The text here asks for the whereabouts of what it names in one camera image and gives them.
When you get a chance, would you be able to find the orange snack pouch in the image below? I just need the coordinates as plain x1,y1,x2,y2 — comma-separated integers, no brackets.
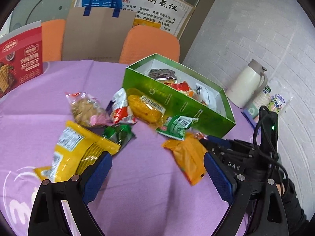
162,133,207,185

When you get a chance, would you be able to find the green white snack packet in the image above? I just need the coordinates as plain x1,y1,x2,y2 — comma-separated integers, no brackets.
155,116,199,141

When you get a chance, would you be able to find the red peanut bag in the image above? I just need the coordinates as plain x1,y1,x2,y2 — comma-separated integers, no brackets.
166,81,196,98

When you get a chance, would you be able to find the yellow chip bag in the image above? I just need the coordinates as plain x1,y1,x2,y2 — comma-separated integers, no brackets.
34,120,121,182

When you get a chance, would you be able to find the yellow corn snack pack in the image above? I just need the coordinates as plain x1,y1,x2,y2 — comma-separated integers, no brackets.
127,88,166,125

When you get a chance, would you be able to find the brown label snack bag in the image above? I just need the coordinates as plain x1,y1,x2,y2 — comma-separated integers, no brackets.
148,69,177,80

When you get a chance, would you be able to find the red white snack packet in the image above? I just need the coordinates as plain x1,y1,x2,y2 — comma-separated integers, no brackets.
106,88,136,124

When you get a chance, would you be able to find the pink seed snack bag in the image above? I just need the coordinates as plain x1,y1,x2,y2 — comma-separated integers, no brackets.
66,92,113,128

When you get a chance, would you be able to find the white snack pouch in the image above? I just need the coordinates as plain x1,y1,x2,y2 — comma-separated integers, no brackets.
195,83,217,111

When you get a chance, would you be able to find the right human hand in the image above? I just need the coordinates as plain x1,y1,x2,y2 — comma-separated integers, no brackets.
276,177,289,197

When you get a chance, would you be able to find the green open cardboard box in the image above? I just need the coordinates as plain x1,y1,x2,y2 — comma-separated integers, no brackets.
122,54,235,137

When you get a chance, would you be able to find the white thermos jug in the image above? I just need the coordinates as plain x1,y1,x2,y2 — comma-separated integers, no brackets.
226,59,268,108

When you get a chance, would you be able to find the right orange chair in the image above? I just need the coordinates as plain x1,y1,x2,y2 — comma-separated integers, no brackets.
119,25,180,65

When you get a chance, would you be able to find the orange chair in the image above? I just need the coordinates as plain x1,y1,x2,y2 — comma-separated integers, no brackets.
119,25,180,65
41,19,66,62

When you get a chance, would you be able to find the chinese text poster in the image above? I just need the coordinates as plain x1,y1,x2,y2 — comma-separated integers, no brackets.
122,0,195,38

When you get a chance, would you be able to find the brown cardboard sheet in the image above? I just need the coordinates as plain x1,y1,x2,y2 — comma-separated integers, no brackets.
61,7,136,63

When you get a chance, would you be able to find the red cracker box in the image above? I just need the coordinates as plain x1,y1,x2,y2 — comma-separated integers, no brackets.
0,21,43,97

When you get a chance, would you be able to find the left orange chair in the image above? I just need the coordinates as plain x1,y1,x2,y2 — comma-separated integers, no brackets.
41,19,66,62

